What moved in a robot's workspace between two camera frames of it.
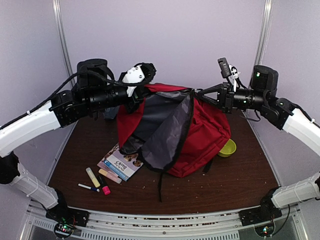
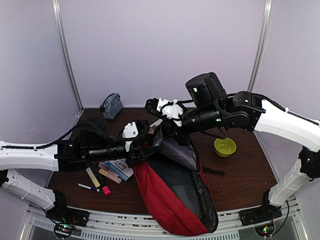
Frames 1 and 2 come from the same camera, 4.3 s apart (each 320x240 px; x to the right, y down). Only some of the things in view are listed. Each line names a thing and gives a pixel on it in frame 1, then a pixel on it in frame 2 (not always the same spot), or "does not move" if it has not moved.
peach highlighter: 112,177 does not move
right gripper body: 228,104 → 183,139
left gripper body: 137,97 → 134,155
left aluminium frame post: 59,11 does not move
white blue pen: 89,187 does not move
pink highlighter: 105,188 does not move
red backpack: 172,130 → 172,181
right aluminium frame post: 264,32 does not move
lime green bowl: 228,149 does not move
